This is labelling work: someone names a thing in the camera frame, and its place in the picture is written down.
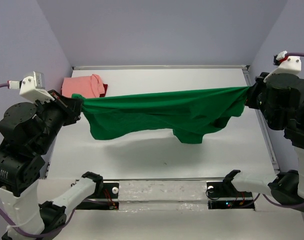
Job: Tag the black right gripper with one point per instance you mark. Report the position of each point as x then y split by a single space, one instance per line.
252 99

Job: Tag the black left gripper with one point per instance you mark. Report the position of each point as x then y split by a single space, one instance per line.
73 105

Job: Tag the green t shirt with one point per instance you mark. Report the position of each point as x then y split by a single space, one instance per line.
190 114

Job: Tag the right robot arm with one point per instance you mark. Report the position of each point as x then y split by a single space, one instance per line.
286 187

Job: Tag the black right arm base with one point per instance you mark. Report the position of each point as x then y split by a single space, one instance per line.
220 198

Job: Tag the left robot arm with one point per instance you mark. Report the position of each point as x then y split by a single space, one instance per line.
28 131

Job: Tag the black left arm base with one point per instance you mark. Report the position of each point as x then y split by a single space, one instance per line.
106 200

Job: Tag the pink t shirt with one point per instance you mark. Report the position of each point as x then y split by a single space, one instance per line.
86 86

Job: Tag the dark red t shirt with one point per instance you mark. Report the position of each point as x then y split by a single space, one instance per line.
105 86

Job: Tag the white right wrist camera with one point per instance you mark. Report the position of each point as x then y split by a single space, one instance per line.
285 65

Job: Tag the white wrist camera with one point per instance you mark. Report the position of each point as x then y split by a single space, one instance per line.
285 65
32 87

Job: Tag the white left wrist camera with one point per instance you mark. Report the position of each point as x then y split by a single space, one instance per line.
32 87

